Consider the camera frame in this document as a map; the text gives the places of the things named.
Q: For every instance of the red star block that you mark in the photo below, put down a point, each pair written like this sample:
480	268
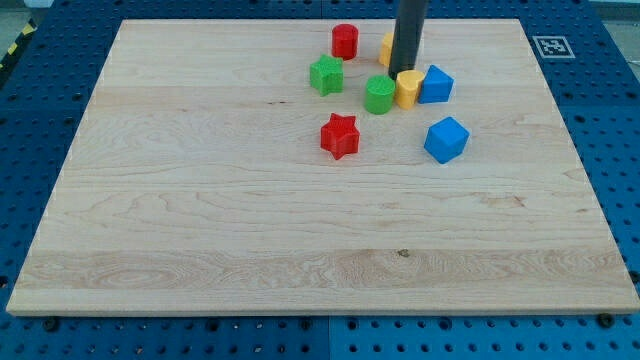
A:
340	136

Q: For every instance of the green star block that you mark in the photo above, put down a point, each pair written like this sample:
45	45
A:
327	75

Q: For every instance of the light wooden board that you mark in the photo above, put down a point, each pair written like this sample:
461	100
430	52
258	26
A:
195	185

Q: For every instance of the green cylinder block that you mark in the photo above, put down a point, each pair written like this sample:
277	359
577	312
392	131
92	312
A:
379	94

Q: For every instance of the yellow heart block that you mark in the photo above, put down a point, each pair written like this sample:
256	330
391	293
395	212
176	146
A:
408	87

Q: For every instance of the blue cube block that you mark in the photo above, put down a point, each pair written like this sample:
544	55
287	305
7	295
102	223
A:
446	139

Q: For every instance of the red cylinder block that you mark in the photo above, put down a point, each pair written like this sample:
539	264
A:
345	39

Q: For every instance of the yellow block behind pusher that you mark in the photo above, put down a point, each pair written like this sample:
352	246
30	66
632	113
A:
386	49

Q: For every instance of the blue triangle block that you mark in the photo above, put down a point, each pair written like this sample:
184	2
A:
436	87

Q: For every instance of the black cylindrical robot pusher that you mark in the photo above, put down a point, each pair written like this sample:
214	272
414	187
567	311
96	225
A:
407	36

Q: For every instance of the white fiducial marker tag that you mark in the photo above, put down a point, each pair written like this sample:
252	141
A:
553	47

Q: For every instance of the black yellow striped tape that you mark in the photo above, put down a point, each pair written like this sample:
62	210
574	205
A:
19	45

